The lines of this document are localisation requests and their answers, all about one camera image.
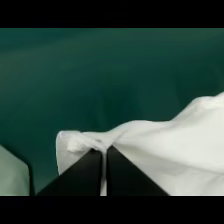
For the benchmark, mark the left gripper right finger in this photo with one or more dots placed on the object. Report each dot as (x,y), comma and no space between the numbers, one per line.
(128,178)

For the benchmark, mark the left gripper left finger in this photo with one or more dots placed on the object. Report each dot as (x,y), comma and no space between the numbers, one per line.
(80,178)

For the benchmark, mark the white shirt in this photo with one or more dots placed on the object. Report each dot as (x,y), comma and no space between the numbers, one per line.
(180,150)

